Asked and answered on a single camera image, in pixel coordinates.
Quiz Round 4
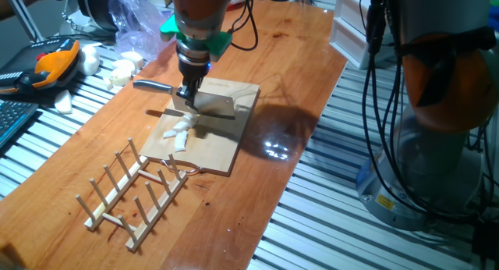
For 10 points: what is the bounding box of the white plastic drawer box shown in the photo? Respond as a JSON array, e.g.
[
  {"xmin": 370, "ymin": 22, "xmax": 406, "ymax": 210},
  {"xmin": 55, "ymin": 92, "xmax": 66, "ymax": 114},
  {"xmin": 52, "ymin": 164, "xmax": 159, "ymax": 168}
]
[{"xmin": 329, "ymin": 0, "xmax": 395, "ymax": 70}]

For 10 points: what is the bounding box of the aluminium frame post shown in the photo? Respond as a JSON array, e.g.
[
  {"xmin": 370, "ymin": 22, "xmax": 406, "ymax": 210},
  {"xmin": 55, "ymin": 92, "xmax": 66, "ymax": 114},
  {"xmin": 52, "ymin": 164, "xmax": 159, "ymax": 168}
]
[{"xmin": 2, "ymin": 0, "xmax": 44, "ymax": 44}]

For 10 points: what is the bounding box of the bamboo cutting board wire handle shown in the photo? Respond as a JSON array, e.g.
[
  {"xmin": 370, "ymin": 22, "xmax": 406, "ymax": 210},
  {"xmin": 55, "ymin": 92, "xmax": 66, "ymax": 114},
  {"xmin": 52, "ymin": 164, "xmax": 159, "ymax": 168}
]
[{"xmin": 139, "ymin": 76, "xmax": 261, "ymax": 177}]

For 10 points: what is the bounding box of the clear plastic bag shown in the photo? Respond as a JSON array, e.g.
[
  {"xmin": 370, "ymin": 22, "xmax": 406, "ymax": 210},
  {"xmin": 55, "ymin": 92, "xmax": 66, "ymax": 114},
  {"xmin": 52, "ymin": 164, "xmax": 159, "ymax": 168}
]
[{"xmin": 108, "ymin": 0, "xmax": 175, "ymax": 62}]

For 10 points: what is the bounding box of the wooden peg dish rack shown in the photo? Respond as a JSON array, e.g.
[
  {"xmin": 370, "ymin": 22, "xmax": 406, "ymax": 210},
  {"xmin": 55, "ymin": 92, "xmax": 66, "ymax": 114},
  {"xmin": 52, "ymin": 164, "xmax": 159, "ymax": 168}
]
[{"xmin": 75, "ymin": 137, "xmax": 189, "ymax": 254}]

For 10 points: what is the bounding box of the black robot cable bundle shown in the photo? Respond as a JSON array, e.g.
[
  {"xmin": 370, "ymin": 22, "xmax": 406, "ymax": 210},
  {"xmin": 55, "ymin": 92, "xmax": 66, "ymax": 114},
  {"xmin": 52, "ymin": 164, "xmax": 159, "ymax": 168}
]
[{"xmin": 360, "ymin": 0, "xmax": 496, "ymax": 226}]

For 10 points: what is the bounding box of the person forearm brown sleeve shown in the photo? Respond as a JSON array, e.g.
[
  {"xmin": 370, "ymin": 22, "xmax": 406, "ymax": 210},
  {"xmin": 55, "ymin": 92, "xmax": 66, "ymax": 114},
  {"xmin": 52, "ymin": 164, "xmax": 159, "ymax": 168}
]
[{"xmin": 0, "ymin": 0, "xmax": 23, "ymax": 20}]

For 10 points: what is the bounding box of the white plastic bag red print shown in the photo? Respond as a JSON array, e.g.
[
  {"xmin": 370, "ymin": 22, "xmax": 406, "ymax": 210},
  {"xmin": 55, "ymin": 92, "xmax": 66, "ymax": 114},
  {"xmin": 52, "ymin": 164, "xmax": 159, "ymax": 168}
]
[{"xmin": 228, "ymin": 0, "xmax": 253, "ymax": 12}]

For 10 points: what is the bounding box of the white radish chunk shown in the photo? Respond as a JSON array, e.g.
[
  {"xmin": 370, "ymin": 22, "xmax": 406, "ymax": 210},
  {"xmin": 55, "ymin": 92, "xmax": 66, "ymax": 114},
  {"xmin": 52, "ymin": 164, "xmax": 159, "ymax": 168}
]
[
  {"xmin": 77, "ymin": 45, "xmax": 101, "ymax": 76},
  {"xmin": 108, "ymin": 66, "xmax": 133, "ymax": 87},
  {"xmin": 53, "ymin": 89, "xmax": 74, "ymax": 115},
  {"xmin": 111, "ymin": 50, "xmax": 145, "ymax": 71}
]

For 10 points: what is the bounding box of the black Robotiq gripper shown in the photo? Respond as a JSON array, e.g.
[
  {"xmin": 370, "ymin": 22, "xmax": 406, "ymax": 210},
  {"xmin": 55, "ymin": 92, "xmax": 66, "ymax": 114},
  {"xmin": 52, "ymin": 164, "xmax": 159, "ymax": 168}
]
[{"xmin": 175, "ymin": 60, "xmax": 211, "ymax": 108}]

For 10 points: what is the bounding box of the steel cleaver knife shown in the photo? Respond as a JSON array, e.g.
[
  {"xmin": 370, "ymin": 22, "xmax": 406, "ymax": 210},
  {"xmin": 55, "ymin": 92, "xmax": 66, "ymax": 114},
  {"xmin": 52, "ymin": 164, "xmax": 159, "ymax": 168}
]
[{"xmin": 133, "ymin": 79, "xmax": 236, "ymax": 121}]

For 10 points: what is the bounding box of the black computer keyboard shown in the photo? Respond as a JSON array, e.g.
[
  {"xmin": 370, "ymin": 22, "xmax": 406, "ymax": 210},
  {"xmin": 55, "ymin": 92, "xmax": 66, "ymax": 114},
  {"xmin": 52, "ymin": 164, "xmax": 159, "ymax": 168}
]
[{"xmin": 0, "ymin": 100, "xmax": 40, "ymax": 148}]

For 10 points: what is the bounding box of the orange black teach pendant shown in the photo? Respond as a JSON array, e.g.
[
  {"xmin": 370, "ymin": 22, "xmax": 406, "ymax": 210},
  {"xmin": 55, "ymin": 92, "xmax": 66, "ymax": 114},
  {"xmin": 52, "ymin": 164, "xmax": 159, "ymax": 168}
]
[{"xmin": 0, "ymin": 37, "xmax": 82, "ymax": 96}]

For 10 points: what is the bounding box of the black round device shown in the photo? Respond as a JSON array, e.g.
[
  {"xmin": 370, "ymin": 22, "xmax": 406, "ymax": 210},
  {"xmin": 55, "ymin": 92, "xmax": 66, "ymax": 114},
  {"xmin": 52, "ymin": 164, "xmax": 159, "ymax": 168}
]
[{"xmin": 73, "ymin": 0, "xmax": 120, "ymax": 33}]

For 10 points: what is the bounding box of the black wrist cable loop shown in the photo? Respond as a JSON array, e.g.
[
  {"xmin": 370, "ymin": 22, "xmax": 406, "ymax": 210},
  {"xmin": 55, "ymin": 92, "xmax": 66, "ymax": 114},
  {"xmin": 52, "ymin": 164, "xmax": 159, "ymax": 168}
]
[{"xmin": 228, "ymin": 0, "xmax": 305, "ymax": 52}]

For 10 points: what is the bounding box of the large glossy wooden board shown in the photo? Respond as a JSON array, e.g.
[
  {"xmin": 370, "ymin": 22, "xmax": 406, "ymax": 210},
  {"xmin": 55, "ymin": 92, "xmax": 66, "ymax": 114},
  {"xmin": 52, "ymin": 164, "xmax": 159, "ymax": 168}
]
[{"xmin": 0, "ymin": 0, "xmax": 349, "ymax": 270}]

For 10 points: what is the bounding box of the blue plastic bag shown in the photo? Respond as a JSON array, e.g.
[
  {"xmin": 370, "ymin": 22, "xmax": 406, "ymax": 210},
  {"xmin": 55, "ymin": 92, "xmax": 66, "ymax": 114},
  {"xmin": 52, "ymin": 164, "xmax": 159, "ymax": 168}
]
[{"xmin": 487, "ymin": 0, "xmax": 499, "ymax": 33}]

